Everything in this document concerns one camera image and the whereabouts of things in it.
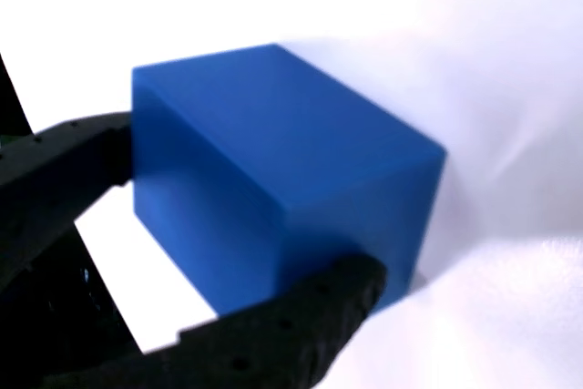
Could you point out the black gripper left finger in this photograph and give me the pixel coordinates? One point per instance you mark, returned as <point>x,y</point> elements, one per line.
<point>54,166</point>

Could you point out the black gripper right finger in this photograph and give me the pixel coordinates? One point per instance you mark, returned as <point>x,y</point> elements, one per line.
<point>291,330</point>

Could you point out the blue cube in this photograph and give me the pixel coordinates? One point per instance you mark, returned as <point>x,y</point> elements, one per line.
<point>282,170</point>

